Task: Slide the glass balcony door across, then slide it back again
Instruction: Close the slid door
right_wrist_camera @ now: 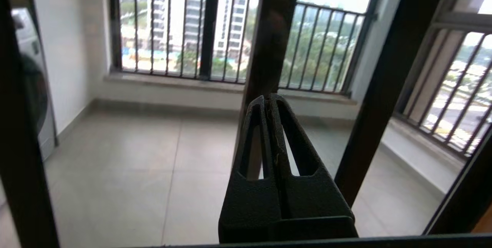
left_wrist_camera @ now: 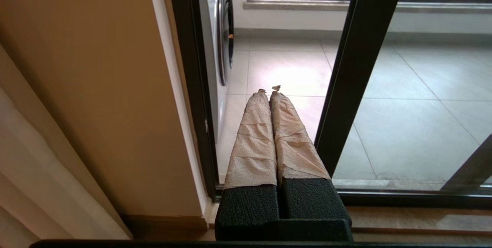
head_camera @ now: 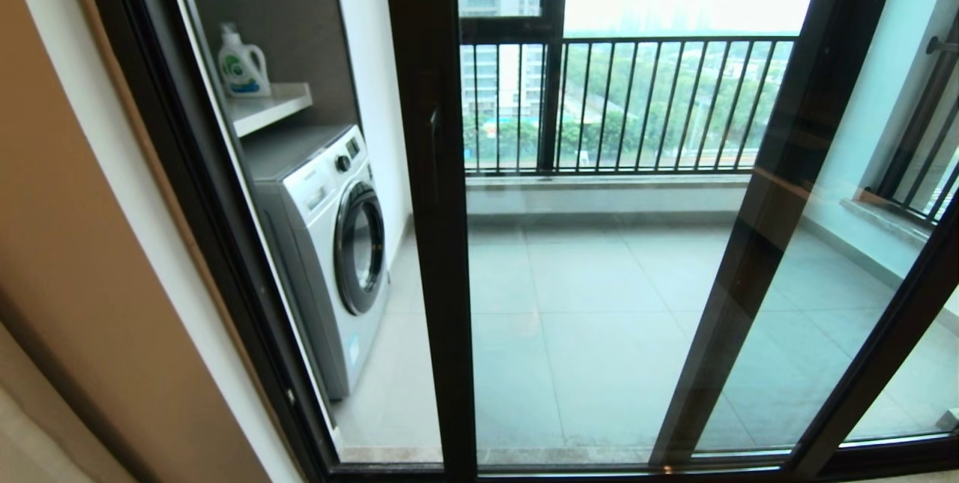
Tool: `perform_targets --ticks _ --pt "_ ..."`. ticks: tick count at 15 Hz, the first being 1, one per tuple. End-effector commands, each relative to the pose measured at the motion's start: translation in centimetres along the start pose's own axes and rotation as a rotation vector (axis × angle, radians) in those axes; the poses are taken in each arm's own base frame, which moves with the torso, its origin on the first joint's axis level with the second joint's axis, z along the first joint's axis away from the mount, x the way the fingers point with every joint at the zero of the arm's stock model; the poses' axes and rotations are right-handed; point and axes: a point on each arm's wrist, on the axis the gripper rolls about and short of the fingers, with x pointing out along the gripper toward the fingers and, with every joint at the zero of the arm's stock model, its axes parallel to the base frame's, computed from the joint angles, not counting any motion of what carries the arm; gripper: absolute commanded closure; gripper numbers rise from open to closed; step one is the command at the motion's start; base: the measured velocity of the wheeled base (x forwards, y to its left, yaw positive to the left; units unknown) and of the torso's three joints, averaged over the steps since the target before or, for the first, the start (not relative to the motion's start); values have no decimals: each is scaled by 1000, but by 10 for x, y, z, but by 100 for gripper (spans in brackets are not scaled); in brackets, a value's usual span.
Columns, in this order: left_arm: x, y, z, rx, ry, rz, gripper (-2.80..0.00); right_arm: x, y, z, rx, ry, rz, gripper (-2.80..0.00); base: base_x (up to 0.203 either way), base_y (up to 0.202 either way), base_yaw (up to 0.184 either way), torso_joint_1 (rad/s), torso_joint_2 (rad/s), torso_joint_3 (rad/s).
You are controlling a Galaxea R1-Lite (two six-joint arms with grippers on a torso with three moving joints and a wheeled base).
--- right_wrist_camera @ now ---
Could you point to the black metal balcony railing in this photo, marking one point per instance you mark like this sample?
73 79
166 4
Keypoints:
326 11

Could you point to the long grey stone window sill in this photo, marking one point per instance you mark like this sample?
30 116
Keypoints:
173 82

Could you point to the silver front-load washing machine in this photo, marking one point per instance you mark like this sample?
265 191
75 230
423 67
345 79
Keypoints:
32 86

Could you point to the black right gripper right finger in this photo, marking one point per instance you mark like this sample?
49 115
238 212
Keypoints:
307 202

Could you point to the dark window frame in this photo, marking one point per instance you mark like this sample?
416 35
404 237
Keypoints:
209 29

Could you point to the small stone window sill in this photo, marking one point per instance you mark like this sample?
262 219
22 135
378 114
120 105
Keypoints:
423 140

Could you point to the small window with black bars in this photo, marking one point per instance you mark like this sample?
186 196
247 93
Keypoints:
453 86

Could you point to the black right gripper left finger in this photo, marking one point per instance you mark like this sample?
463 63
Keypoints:
250 202

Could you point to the brown framed glass door panel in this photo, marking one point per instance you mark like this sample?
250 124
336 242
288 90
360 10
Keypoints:
271 48

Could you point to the dark framed sliding glass door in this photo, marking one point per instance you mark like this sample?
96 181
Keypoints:
23 163

